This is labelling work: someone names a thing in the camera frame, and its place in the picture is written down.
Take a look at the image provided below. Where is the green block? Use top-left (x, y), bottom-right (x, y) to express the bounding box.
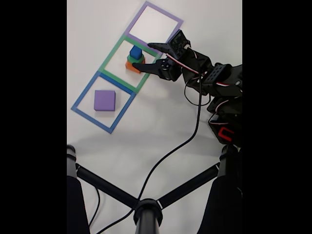
top-left (127, 54), bottom-right (144, 64)

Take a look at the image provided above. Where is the orange block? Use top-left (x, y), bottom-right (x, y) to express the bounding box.
top-left (125, 58), bottom-right (146, 74)

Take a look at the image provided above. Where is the small blue block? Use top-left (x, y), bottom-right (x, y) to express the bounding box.
top-left (129, 45), bottom-right (142, 59)

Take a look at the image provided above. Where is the large purple block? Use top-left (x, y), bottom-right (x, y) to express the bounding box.
top-left (94, 90), bottom-right (117, 112)

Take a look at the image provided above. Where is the purple tape square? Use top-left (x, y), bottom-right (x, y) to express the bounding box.
top-left (125, 0), bottom-right (184, 53)

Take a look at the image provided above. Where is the green tape square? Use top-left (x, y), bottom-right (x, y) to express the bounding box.
top-left (100, 34), bottom-right (159, 95)

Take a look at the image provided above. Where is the blue tape square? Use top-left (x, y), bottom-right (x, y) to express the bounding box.
top-left (71, 70), bottom-right (137, 134)

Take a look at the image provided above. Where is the red table clamp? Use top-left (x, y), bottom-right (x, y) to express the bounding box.
top-left (217, 126), bottom-right (235, 142)

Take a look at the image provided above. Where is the black tripod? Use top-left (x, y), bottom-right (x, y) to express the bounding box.
top-left (67, 144), bottom-right (243, 234)

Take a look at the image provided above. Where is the red white servo wire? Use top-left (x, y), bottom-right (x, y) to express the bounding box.
top-left (165, 45), bottom-right (243, 93)

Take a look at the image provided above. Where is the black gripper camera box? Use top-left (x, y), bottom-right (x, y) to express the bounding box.
top-left (167, 29), bottom-right (192, 59)

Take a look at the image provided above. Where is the thick black cable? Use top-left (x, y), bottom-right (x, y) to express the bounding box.
top-left (96, 70), bottom-right (203, 234)

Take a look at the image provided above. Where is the thin black cable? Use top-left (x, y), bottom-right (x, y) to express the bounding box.
top-left (88, 188), bottom-right (101, 227)

